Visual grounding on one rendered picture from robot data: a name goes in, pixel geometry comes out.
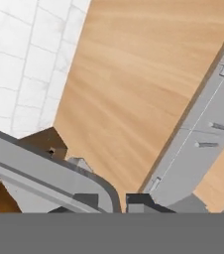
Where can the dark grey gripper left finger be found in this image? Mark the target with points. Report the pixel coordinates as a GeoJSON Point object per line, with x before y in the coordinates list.
{"type": "Point", "coordinates": [85, 200]}

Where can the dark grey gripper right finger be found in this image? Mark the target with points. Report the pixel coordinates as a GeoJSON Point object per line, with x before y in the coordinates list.
{"type": "Point", "coordinates": [137, 199]}

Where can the brown wooden side panel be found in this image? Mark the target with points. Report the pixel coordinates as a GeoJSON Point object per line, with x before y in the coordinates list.
{"type": "Point", "coordinates": [48, 140]}

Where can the grey cupboard run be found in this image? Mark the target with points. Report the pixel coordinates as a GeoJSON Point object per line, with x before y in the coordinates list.
{"type": "Point", "coordinates": [203, 109]}

